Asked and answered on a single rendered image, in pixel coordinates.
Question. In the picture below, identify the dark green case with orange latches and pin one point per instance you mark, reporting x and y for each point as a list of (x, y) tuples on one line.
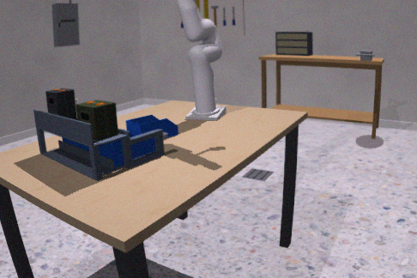
[(102, 116)]

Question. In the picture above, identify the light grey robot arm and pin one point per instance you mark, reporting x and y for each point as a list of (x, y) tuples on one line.
[(200, 56)]

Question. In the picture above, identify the black case with orange latches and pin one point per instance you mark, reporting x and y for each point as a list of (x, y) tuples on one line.
[(61, 102)]

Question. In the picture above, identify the dark grey shelf rack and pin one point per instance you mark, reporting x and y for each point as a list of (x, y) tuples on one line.
[(78, 159)]

